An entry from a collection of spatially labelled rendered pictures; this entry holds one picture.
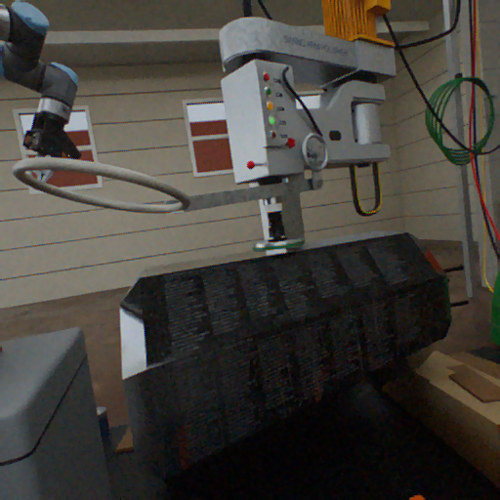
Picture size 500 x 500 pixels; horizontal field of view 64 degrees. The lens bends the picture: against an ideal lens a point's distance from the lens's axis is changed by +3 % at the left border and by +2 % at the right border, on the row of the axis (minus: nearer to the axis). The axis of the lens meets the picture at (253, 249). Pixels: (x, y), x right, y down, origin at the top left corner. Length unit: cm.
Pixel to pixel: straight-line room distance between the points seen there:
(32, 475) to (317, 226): 798
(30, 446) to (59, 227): 735
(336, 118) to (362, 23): 51
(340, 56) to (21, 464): 179
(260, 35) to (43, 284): 691
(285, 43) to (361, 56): 47
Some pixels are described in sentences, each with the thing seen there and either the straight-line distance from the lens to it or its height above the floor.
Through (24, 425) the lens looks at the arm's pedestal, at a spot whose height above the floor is 83.
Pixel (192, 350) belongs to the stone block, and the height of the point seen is 64.
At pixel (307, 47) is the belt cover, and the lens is 180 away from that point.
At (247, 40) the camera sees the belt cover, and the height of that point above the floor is 166.
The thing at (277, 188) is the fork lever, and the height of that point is 112.
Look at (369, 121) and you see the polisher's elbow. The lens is 208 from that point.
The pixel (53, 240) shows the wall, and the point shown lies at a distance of 791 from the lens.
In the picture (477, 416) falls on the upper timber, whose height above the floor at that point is 23.
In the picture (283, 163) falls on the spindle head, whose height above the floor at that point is 121.
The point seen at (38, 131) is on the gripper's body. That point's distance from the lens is 143.
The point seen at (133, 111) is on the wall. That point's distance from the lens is 800.
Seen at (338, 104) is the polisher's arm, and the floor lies 145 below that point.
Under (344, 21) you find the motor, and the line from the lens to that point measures 219.
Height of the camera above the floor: 104
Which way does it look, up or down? 5 degrees down
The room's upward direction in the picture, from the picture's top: 8 degrees counter-clockwise
